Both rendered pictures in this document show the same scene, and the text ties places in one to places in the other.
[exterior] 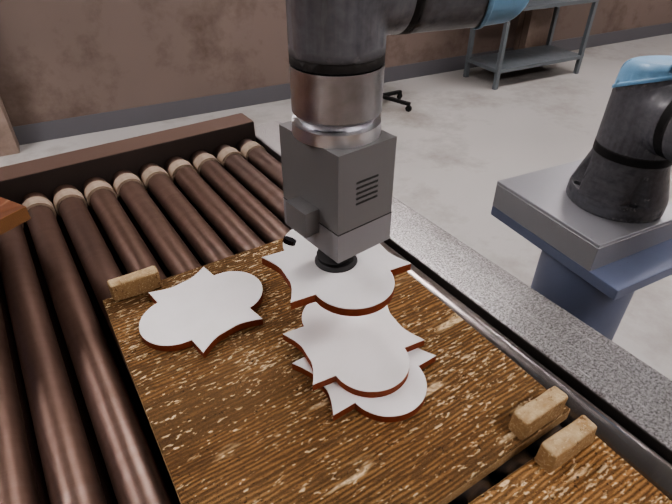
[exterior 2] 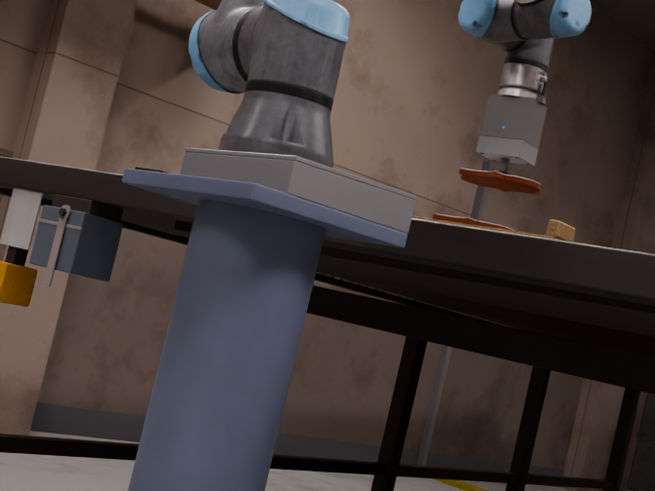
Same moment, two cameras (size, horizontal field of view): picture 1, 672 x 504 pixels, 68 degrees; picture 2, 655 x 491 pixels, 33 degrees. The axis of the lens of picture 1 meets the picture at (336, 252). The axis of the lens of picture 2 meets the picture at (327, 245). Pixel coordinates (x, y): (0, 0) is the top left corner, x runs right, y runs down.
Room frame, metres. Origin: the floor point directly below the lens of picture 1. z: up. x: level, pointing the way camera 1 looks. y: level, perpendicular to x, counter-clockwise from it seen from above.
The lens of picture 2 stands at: (2.15, -0.79, 0.74)
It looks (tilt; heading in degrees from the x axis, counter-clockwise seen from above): 4 degrees up; 164
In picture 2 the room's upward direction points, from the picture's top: 13 degrees clockwise
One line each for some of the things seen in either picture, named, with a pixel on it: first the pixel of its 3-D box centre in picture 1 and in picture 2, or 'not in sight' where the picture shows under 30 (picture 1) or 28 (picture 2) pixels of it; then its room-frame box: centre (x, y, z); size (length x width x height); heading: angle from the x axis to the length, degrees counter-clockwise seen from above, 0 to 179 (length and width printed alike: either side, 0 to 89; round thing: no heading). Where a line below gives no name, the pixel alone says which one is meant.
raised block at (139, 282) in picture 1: (135, 284); not in sight; (0.47, 0.25, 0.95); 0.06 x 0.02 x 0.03; 122
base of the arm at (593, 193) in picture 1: (624, 172); (282, 129); (0.73, -0.47, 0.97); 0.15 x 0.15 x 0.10
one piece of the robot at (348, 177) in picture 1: (324, 180); (517, 128); (0.40, 0.01, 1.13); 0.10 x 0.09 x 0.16; 129
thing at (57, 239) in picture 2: not in sight; (73, 245); (-0.10, -0.63, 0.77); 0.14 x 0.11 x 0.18; 34
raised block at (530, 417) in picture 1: (538, 412); not in sight; (0.29, -0.19, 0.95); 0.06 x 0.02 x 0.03; 122
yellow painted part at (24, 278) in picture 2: not in sight; (15, 245); (-0.24, -0.74, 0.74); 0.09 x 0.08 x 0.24; 34
